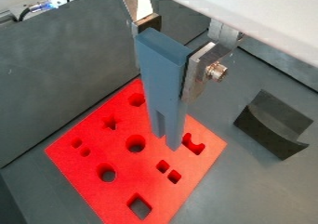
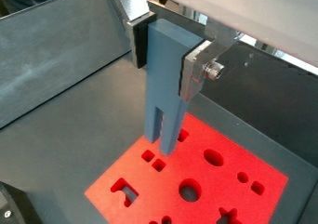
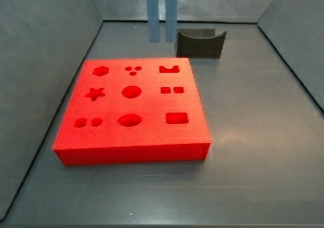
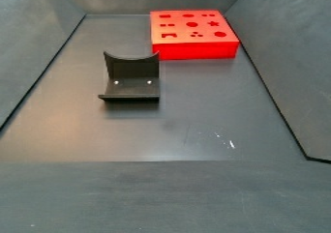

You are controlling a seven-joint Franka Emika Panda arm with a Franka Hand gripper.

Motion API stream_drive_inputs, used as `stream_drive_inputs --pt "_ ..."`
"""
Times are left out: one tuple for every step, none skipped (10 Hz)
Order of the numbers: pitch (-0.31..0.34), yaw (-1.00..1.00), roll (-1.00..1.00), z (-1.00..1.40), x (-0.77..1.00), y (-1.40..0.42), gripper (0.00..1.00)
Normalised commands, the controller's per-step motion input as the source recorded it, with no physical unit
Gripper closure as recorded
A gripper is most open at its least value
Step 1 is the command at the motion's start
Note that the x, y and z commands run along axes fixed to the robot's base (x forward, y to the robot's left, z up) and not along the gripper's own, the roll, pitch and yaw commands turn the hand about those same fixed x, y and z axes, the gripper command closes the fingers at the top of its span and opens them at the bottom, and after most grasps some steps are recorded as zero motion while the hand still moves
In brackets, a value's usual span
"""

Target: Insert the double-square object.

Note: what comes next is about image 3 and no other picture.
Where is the red shape-sorting block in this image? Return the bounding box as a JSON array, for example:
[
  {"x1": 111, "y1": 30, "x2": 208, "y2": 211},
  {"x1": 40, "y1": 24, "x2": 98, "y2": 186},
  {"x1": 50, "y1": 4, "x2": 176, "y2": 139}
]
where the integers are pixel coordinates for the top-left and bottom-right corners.
[{"x1": 54, "y1": 58, "x2": 212, "y2": 166}]

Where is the dark curved-top block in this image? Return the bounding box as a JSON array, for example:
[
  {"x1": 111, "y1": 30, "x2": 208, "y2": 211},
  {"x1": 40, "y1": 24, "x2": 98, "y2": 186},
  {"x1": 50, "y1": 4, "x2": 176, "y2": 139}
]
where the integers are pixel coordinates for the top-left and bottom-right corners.
[{"x1": 176, "y1": 28, "x2": 226, "y2": 59}]

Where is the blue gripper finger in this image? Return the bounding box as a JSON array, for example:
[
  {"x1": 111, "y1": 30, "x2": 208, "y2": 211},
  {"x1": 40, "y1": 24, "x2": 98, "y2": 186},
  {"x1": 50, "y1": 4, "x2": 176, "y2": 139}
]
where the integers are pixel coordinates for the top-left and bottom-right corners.
[
  {"x1": 165, "y1": 0, "x2": 177, "y2": 42},
  {"x1": 147, "y1": 0, "x2": 159, "y2": 43}
]

